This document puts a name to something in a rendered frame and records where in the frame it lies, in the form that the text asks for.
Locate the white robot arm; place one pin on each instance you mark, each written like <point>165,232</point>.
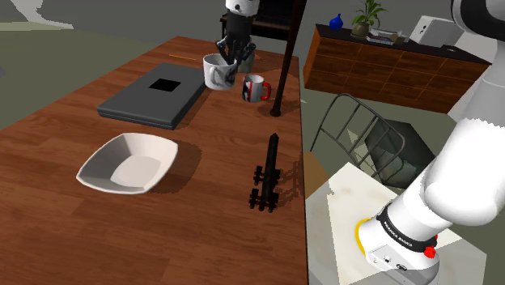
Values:
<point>453,189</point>

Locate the white square bowl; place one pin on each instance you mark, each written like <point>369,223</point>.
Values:
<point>130,165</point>

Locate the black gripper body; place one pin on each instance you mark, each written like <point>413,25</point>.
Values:
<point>239,27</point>

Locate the pale robot stand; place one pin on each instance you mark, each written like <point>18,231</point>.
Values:
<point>355,197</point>

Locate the brown wooden table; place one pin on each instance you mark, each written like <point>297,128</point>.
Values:
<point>118,236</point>

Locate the black rod-shaped toy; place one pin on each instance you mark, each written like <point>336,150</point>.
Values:
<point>270,165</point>

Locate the grey closed laptop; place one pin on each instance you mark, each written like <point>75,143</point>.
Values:
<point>138,102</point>

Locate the grey green cup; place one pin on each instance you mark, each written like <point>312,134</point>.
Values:
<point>248,65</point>

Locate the brown wooden sideboard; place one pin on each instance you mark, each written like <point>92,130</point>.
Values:
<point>375,67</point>

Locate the dark upright pole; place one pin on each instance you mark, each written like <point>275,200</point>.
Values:
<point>287,59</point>

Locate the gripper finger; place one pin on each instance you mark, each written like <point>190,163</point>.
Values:
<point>228,50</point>
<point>245,50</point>

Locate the white printed mug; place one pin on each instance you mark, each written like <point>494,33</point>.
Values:
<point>219,75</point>

